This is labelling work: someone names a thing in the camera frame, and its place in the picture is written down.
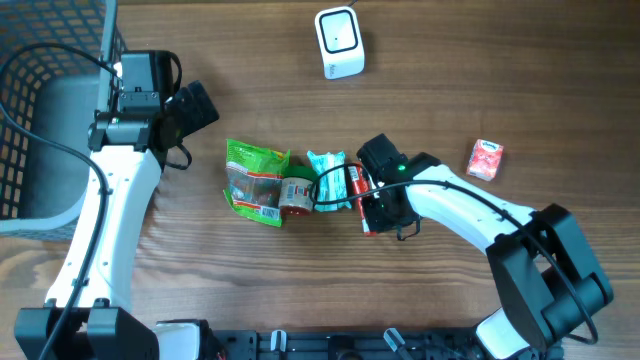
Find red stick sachet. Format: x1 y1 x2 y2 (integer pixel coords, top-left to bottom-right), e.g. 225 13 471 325
346 163 377 238

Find teal wet wipes pack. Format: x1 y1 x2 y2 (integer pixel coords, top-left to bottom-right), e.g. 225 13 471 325
307 150 351 212

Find green snack bag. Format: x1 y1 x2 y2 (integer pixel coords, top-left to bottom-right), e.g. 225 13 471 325
223 139 290 227

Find green lid small jar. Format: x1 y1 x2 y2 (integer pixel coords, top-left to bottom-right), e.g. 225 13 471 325
279 166 317 216

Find orange tissue pack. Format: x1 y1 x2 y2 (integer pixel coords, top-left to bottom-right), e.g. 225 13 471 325
466 139 504 181

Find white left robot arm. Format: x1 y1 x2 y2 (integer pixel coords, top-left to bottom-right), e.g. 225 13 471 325
14 50 219 359

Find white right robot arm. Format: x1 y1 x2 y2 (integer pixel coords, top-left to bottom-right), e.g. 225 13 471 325
357 134 614 359

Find white barcode scanner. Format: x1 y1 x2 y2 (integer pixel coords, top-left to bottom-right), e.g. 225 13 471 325
314 6 365 80

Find grey plastic mesh basket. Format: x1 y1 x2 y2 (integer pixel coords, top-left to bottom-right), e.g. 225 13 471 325
1 0 126 241

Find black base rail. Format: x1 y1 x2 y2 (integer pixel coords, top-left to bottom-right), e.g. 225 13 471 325
214 328 494 360

